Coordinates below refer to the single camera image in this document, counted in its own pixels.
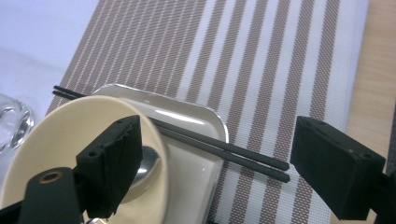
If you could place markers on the clear drinking glass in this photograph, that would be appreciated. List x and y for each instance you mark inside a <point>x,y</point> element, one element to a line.
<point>15,124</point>

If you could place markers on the silver metal spoon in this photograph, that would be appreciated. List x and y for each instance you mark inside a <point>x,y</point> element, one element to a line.
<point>149,168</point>

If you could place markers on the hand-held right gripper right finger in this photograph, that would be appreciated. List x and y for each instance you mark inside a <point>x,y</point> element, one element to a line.
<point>336,168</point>

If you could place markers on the white square plate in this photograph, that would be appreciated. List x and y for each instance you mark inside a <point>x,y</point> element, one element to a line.
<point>193,174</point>

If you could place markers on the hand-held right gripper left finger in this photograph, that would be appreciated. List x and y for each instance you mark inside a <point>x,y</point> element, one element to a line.
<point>115,168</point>

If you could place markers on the brown striped placemat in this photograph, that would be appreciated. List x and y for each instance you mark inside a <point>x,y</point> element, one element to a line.
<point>249,62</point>

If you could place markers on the white paper sheet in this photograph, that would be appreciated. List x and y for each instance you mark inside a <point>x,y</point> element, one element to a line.
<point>31,37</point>

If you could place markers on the cream ceramic bowl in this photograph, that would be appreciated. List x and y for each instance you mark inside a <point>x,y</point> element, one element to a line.
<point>62,130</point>

